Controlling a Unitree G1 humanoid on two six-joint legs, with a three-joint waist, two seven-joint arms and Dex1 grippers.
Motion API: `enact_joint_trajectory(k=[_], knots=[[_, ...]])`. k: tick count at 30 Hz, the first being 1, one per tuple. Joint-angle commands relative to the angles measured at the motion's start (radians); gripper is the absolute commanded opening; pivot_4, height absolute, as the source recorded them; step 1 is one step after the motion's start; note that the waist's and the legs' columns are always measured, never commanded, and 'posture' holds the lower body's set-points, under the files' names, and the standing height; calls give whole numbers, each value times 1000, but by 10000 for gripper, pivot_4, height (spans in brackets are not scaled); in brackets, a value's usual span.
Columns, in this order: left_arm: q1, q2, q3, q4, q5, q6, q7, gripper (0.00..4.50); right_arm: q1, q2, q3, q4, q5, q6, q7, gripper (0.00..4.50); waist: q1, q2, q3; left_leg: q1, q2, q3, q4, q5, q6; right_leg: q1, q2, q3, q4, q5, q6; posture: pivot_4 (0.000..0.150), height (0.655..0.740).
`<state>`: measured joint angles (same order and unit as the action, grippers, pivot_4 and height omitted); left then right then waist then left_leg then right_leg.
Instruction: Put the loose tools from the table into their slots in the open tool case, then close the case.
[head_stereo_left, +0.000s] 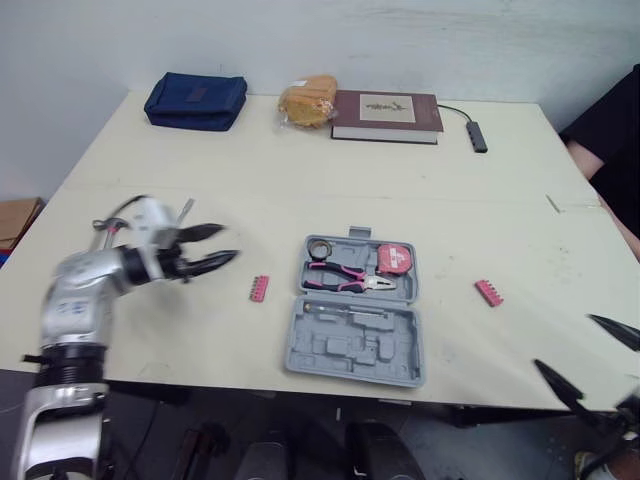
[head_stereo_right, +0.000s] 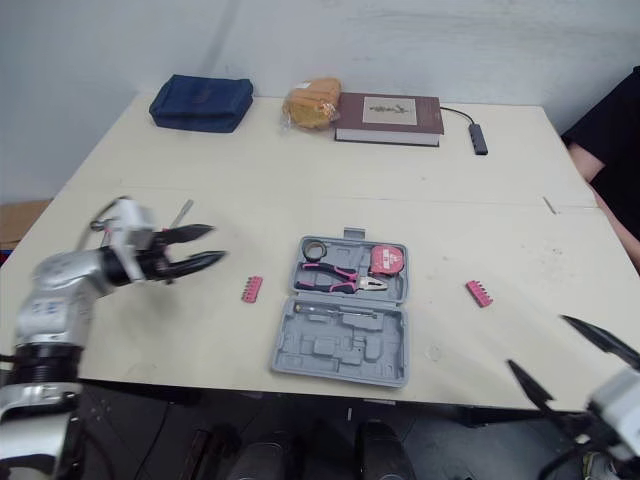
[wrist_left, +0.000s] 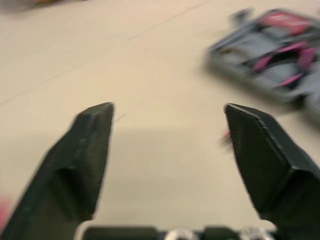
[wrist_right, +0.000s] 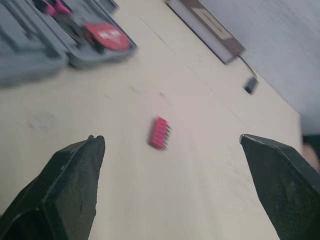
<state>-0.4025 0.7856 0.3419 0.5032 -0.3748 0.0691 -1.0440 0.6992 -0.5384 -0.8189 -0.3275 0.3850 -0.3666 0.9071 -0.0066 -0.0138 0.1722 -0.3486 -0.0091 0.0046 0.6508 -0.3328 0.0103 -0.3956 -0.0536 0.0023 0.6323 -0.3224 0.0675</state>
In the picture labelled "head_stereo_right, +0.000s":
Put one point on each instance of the grey tool case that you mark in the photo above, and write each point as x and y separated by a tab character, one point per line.
340	370

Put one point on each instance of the red tape measure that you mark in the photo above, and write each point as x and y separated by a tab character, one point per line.
387	259

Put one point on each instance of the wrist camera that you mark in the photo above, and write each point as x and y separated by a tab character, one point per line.
617	405
131	220

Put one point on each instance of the brown hardcover book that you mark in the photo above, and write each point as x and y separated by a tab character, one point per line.
385	112

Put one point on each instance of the bread in clear pack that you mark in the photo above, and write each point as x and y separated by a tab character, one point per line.
310	107

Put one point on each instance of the pink and black pliers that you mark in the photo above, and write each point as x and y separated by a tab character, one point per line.
345	274

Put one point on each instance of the navy blue fabric pouch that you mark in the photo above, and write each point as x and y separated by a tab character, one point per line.
200	102

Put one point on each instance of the robot body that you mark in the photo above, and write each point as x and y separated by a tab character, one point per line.
310	455

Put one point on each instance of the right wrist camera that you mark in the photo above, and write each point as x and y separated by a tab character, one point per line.
617	405

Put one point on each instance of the black roll of tape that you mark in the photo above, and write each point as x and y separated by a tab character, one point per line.
305	250

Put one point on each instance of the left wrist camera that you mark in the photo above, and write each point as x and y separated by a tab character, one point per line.
131	220

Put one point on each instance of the brown cardboard box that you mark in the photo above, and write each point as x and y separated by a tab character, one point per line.
22	222

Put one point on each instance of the clear test pen screwdriver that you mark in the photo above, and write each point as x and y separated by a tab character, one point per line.
330	311

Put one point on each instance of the pink bit holder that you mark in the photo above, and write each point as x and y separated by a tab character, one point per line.
252	290
480	294

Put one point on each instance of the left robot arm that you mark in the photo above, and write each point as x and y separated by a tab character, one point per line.
60	280

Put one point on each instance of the person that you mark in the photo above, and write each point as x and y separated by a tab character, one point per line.
617	150

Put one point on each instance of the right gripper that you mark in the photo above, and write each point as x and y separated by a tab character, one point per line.
580	425

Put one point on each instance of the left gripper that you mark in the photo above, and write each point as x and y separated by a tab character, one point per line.
157	260

